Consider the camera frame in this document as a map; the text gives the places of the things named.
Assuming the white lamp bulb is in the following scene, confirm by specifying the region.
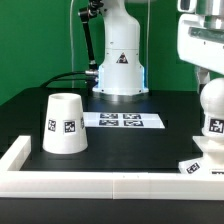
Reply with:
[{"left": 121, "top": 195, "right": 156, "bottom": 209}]
[{"left": 200, "top": 78, "right": 224, "bottom": 139}]

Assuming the white lamp shade cone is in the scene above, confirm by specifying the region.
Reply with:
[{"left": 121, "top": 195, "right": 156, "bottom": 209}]
[{"left": 42, "top": 93, "right": 88, "bottom": 154}]

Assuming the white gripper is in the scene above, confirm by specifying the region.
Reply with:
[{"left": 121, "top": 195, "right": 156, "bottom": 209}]
[{"left": 177, "top": 0, "right": 224, "bottom": 92}]

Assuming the white marker sheet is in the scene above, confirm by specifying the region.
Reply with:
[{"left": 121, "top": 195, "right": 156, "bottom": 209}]
[{"left": 84, "top": 112, "right": 165, "bottom": 129}]

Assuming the black cable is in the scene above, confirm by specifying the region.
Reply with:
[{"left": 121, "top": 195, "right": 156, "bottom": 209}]
[{"left": 40, "top": 69, "right": 100, "bottom": 89}]

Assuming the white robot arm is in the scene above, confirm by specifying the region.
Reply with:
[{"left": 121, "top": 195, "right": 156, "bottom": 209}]
[{"left": 93, "top": 0, "right": 224, "bottom": 98}]

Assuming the white lamp base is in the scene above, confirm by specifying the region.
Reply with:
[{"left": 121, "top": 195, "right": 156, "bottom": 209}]
[{"left": 178, "top": 136, "right": 224, "bottom": 175}]

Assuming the white frame wall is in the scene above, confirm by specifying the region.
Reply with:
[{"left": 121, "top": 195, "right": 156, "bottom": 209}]
[{"left": 0, "top": 136, "right": 224, "bottom": 200}]

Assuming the white cable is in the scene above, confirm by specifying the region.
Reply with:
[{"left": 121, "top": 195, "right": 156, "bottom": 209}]
[{"left": 68, "top": 0, "right": 76, "bottom": 89}]

